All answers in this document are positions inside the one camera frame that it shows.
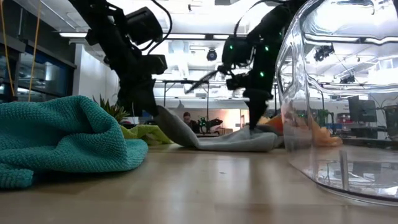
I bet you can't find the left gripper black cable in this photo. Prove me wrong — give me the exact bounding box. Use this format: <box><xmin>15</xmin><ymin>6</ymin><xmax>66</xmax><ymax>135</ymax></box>
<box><xmin>146</xmin><ymin>0</ymin><xmax>174</xmax><ymax>54</ymax></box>

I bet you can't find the clear plastic bin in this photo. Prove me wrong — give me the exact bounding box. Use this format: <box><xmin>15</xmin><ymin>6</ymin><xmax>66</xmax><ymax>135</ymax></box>
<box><xmin>275</xmin><ymin>0</ymin><xmax>398</xmax><ymax>207</ymax></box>

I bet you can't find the grey microfiber towel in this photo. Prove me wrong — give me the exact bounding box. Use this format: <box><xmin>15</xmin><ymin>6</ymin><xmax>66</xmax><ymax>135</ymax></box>
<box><xmin>154</xmin><ymin>105</ymin><xmax>284</xmax><ymax>152</ymax></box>

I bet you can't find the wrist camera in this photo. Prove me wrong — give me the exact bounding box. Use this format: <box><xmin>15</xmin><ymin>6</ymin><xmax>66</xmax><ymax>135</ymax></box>
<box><xmin>226</xmin><ymin>73</ymin><xmax>249</xmax><ymax>91</ymax></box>
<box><xmin>141</xmin><ymin>54</ymin><xmax>169</xmax><ymax>76</ymax></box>

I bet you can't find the small green potted plant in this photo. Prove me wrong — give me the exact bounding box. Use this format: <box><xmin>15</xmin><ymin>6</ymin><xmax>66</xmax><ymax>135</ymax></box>
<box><xmin>92</xmin><ymin>95</ymin><xmax>131</xmax><ymax>123</ymax></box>

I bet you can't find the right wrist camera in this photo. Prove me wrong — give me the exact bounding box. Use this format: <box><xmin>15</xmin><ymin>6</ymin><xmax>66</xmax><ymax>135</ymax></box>
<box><xmin>226</xmin><ymin>73</ymin><xmax>249</xmax><ymax>91</ymax></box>

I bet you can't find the lime green microfiber towel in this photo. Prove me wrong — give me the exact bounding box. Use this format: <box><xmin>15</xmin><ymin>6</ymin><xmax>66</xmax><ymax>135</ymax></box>
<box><xmin>119</xmin><ymin>123</ymin><xmax>174</xmax><ymax>146</ymax></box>

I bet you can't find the tall black table frame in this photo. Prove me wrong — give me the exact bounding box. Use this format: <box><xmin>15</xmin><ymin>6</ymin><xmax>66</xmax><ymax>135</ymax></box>
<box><xmin>154</xmin><ymin>80</ymin><xmax>210</xmax><ymax>123</ymax></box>

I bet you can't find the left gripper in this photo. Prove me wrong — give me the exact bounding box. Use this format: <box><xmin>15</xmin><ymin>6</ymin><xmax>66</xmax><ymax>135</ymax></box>
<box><xmin>116</xmin><ymin>55</ymin><xmax>160</xmax><ymax>118</ymax></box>

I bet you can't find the person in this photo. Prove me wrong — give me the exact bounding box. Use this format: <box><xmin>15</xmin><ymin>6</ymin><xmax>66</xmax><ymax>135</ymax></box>
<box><xmin>182</xmin><ymin>111</ymin><xmax>200</xmax><ymax>134</ymax></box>

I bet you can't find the yellow hanging cord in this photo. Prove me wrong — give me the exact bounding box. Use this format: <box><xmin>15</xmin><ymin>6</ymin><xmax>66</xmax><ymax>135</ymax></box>
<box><xmin>0</xmin><ymin>0</ymin><xmax>16</xmax><ymax>98</ymax></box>
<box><xmin>27</xmin><ymin>0</ymin><xmax>43</xmax><ymax>103</ymax></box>

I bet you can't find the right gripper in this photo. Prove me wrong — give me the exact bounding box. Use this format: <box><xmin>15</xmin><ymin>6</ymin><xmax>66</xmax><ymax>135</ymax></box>
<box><xmin>245</xmin><ymin>67</ymin><xmax>279</xmax><ymax>131</ymax></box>

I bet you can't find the orange microfiber towel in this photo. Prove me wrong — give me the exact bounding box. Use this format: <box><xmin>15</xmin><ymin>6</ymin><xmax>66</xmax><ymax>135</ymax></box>
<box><xmin>257</xmin><ymin>113</ymin><xmax>343</xmax><ymax>147</ymax></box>

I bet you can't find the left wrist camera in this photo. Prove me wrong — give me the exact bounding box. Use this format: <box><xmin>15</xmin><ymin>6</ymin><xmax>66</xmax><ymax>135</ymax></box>
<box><xmin>141</xmin><ymin>54</ymin><xmax>169</xmax><ymax>76</ymax></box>

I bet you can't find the black monitor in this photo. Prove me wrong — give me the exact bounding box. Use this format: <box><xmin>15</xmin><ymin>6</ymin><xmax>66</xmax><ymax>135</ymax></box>
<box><xmin>348</xmin><ymin>95</ymin><xmax>377</xmax><ymax>123</ymax></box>

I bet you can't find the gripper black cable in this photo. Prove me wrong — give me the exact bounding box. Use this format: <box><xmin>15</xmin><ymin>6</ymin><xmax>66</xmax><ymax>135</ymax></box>
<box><xmin>146</xmin><ymin>0</ymin><xmax>174</xmax><ymax>54</ymax></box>
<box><xmin>233</xmin><ymin>0</ymin><xmax>280</xmax><ymax>37</ymax></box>

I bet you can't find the teal microfiber towel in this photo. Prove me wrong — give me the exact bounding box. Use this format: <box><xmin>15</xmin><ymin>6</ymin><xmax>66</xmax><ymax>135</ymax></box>
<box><xmin>0</xmin><ymin>95</ymin><xmax>149</xmax><ymax>190</ymax></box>

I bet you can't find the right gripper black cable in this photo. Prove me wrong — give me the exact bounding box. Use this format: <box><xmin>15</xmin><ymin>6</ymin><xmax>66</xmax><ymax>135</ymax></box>
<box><xmin>233</xmin><ymin>0</ymin><xmax>280</xmax><ymax>37</ymax></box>

